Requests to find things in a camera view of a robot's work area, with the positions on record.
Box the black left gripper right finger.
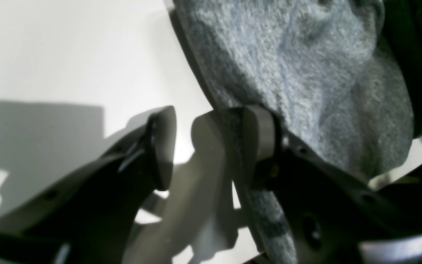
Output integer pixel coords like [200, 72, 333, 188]
[243, 106, 422, 264]

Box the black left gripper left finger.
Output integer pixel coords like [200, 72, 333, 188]
[0, 106, 177, 264]

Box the grey long-sleeve T-shirt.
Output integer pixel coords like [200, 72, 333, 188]
[173, 0, 415, 264]

